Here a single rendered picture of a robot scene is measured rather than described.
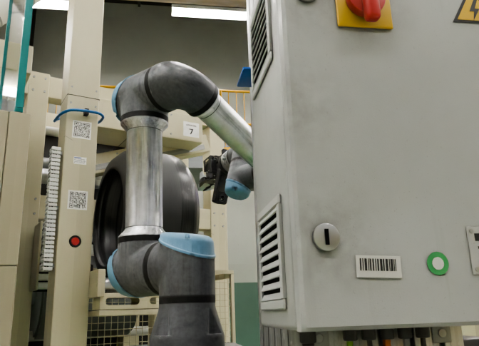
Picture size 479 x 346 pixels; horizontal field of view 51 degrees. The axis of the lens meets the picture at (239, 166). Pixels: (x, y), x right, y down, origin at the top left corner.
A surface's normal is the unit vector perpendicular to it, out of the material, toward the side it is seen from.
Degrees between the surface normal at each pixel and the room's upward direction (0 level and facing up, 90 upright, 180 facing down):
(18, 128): 90
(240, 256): 90
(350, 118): 90
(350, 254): 88
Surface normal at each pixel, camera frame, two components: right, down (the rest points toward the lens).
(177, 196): 0.51, -0.40
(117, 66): 0.15, -0.28
